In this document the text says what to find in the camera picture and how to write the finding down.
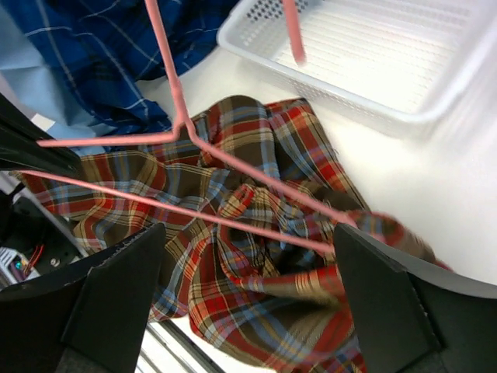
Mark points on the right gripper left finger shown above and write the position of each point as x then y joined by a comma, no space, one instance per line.
89,316

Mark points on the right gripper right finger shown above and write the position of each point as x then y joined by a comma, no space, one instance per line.
411,315

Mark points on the red brown plaid shirt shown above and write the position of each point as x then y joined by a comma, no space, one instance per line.
263,302

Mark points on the pink wire hanger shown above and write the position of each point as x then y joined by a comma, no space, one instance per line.
183,120

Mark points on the blue plaid shirt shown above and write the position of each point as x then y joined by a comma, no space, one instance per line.
101,50

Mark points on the light blue shirt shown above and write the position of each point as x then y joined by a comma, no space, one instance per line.
38,90

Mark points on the white plastic basket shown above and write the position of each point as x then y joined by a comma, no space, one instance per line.
395,66

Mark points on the aluminium front rail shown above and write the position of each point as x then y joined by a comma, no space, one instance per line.
166,348

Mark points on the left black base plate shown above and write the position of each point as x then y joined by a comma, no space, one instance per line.
34,242

